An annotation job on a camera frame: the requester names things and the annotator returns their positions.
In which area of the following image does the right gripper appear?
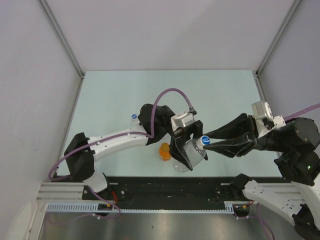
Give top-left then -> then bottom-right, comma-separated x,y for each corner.
201,112 -> 290,158

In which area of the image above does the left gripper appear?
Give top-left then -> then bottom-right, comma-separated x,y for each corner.
160,105 -> 207,170

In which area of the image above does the clear plastic bottle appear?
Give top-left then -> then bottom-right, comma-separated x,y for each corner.
172,135 -> 211,173

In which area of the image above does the white blue bottle cap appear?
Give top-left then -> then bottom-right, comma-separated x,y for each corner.
196,135 -> 211,148

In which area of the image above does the orange bottle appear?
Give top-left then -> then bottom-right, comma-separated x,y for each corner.
158,142 -> 172,162

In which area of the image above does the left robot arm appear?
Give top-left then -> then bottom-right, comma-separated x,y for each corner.
64,104 -> 211,200

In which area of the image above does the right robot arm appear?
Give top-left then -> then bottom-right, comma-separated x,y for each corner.
204,113 -> 320,240

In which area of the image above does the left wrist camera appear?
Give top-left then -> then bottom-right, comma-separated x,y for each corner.
170,111 -> 196,132

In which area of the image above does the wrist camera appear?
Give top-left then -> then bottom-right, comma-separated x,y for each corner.
251,101 -> 286,139
170,111 -> 196,132

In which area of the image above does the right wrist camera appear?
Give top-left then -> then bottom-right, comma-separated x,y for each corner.
251,101 -> 286,139

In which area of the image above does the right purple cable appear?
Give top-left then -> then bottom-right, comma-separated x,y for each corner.
283,103 -> 320,121

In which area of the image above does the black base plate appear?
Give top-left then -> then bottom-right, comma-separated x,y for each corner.
81,176 -> 288,204

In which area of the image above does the slotted cable duct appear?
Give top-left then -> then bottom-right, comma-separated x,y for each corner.
46,201 -> 249,214

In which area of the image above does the right aluminium frame post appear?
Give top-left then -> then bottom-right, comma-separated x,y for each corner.
254,0 -> 304,76

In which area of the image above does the aluminium frame post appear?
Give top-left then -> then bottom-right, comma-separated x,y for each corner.
37,0 -> 85,79
254,0 -> 304,76

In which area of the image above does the left aluminium frame post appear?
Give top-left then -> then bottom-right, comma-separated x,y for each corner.
37,0 -> 85,79

